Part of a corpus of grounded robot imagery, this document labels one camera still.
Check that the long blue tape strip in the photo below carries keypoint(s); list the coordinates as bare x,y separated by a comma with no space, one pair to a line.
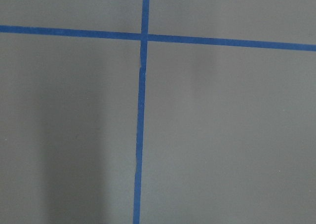
141,110

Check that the crossing blue tape strip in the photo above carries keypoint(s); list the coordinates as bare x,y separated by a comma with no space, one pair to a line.
156,38

